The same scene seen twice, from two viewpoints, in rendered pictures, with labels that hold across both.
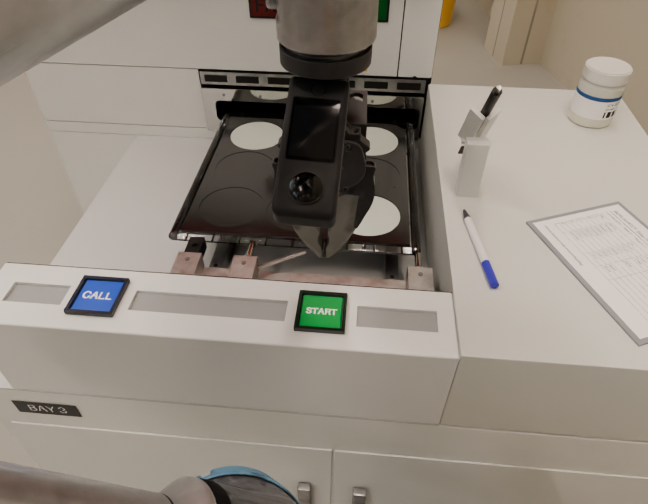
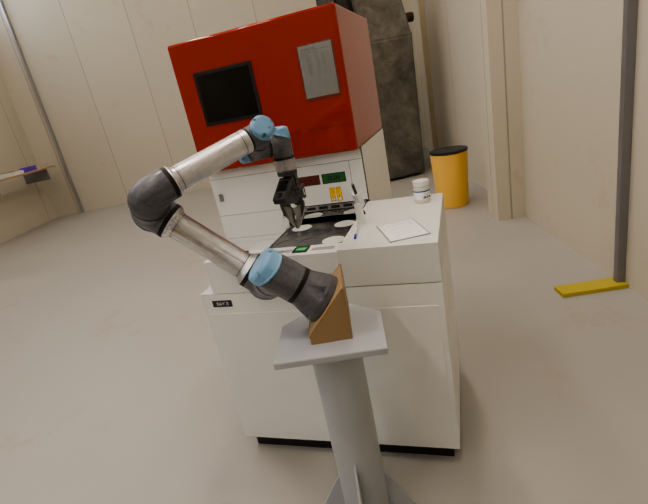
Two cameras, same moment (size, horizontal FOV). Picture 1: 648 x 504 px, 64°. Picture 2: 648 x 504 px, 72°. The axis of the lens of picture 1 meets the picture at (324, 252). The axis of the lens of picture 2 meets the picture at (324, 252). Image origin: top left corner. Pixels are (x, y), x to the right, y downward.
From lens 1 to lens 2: 1.22 m
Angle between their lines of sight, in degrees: 27
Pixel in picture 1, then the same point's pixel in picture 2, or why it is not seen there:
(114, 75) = (252, 216)
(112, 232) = not seen: hidden behind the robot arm
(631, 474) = (419, 305)
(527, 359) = (355, 248)
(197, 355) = not seen: hidden behind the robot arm
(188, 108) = (279, 225)
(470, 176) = (359, 216)
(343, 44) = (286, 168)
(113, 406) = (242, 298)
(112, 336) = not seen: hidden behind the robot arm
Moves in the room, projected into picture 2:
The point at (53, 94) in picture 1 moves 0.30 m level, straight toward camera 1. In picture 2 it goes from (230, 227) to (238, 241)
